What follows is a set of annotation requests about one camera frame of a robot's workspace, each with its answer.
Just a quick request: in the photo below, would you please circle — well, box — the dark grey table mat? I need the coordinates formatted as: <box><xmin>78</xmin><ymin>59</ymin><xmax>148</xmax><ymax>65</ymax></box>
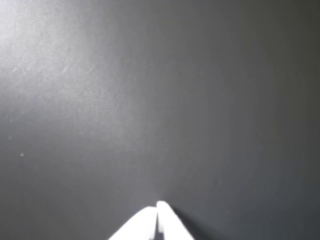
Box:
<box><xmin>0</xmin><ymin>0</ymin><xmax>320</xmax><ymax>240</ymax></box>

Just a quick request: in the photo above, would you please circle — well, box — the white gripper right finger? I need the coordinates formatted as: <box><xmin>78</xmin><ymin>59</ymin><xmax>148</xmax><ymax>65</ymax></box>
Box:
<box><xmin>156</xmin><ymin>200</ymin><xmax>196</xmax><ymax>240</ymax></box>

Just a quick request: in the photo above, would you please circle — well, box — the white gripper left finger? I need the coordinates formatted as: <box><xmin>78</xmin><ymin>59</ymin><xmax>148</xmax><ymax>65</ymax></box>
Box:
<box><xmin>107</xmin><ymin>205</ymin><xmax>159</xmax><ymax>240</ymax></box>

